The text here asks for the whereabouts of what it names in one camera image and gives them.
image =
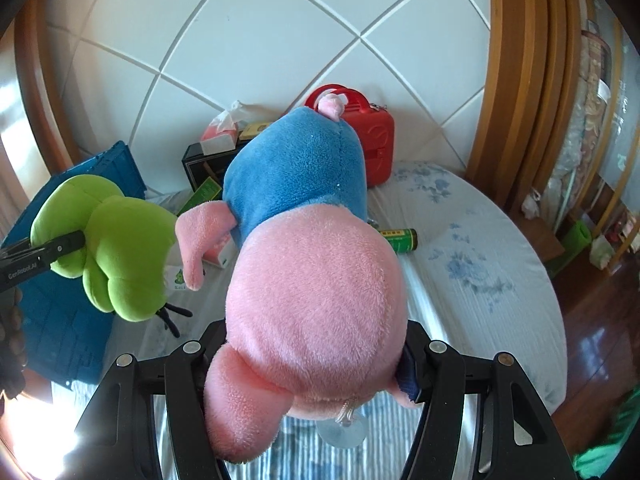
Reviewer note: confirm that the floral patterned cloth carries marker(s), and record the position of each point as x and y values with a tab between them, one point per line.
585	110

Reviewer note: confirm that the green container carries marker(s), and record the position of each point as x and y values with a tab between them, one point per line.
577	237

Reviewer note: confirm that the green cloth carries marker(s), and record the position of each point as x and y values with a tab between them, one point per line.
605	450

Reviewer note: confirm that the black gift box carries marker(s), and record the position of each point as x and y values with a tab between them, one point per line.
200	165

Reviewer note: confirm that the small pink floral box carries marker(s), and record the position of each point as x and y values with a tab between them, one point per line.
220	252

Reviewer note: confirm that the white green packet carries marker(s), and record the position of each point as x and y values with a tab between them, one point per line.
598	251

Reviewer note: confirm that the green can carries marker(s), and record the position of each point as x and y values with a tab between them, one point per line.
397	240

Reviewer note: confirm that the person's left hand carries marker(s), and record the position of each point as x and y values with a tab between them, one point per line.
10	345

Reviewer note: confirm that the small yellow-green box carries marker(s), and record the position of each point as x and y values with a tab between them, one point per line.
255	129

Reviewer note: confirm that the blue plastic crate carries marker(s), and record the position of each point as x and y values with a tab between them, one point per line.
60	330

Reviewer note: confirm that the red toy suitcase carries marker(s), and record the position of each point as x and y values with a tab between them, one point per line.
375	135

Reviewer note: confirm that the white padded wooden headboard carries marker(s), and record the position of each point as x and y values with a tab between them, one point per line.
250	35

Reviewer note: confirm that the long green box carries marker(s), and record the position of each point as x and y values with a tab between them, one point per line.
205	192

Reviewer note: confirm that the floral bed sheet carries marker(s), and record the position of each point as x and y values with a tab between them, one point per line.
475	285

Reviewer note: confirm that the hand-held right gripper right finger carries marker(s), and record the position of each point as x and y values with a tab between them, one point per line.
406	375

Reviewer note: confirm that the green plush toy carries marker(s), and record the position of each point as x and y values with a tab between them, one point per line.
130	240

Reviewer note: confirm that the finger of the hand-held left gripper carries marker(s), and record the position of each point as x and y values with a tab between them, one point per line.
62	247

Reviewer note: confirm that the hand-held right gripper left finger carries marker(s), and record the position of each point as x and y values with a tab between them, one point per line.
199	356

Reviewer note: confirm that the pink blue plush pig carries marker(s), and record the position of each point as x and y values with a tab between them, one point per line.
310	285

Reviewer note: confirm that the wooden nightstand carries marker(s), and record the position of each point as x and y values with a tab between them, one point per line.
542	240

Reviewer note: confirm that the pink tissue pack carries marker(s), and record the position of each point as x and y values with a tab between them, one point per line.
217	135

